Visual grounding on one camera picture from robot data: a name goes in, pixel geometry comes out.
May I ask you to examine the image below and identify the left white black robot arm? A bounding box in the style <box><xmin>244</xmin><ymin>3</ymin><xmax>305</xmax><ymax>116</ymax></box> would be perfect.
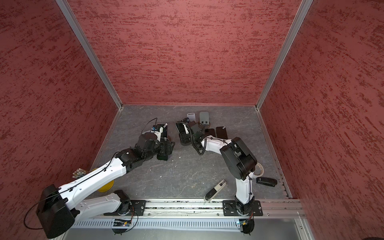
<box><xmin>36</xmin><ymin>133</ymin><xmax>175</xmax><ymax>239</ymax></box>

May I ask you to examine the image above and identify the yellow cup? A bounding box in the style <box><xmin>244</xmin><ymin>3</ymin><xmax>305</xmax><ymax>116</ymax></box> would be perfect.
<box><xmin>98</xmin><ymin>181</ymin><xmax>115</xmax><ymax>193</ymax></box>

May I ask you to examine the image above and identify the bundle of coloured pens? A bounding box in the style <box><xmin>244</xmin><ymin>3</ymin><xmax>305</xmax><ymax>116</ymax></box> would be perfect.
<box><xmin>72</xmin><ymin>168</ymin><xmax>89</xmax><ymax>179</ymax></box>

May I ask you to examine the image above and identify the masking tape roll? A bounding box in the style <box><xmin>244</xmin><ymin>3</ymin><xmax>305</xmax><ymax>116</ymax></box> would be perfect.
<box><xmin>253</xmin><ymin>163</ymin><xmax>265</xmax><ymax>178</ymax></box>

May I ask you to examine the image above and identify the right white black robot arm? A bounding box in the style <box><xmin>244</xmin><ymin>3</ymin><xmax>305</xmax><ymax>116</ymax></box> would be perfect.
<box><xmin>176</xmin><ymin>121</ymin><xmax>258</xmax><ymax>216</ymax></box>

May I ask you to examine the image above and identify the aluminium front rail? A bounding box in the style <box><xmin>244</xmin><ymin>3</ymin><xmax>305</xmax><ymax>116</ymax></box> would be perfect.
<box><xmin>61</xmin><ymin>197</ymin><xmax>305</xmax><ymax>219</ymax></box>

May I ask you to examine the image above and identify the silver black remote device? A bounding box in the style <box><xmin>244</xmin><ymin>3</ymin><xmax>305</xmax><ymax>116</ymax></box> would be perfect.
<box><xmin>204</xmin><ymin>180</ymin><xmax>227</xmax><ymax>203</ymax></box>

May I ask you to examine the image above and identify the grey round stand front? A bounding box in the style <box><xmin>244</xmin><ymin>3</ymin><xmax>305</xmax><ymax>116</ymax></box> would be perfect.
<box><xmin>187</xmin><ymin>113</ymin><xmax>196</xmax><ymax>122</ymax></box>

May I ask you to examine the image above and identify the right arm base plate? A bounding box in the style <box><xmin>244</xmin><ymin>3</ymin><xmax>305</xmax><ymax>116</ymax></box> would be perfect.
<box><xmin>223</xmin><ymin>200</ymin><xmax>264</xmax><ymax>217</ymax></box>

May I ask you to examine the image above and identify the phone with white sticker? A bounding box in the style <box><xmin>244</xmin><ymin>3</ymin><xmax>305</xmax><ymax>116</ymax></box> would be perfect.
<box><xmin>216</xmin><ymin>126</ymin><xmax>228</xmax><ymax>140</ymax></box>

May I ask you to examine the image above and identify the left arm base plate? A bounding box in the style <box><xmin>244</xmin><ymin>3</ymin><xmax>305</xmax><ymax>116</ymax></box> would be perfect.
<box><xmin>104</xmin><ymin>200</ymin><xmax>147</xmax><ymax>217</ymax></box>

